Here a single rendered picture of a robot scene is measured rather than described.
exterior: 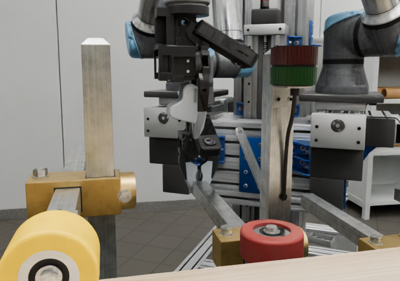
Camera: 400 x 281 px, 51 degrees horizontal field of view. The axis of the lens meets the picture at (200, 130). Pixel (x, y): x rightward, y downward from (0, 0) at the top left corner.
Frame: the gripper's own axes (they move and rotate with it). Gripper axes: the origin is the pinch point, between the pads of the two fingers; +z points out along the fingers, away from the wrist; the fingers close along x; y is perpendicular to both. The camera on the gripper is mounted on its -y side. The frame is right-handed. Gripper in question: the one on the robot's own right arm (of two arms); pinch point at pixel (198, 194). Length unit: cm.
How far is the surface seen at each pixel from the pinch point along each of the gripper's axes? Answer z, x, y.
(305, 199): 1.1, -23.5, -6.0
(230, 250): -2.9, 3.7, -36.2
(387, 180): 66, -215, 214
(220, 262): -1.1, 5.0, -36.1
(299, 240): -7.6, -2.2, -45.4
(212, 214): -1.7, 1.5, -18.4
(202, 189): -3.3, 0.8, -7.2
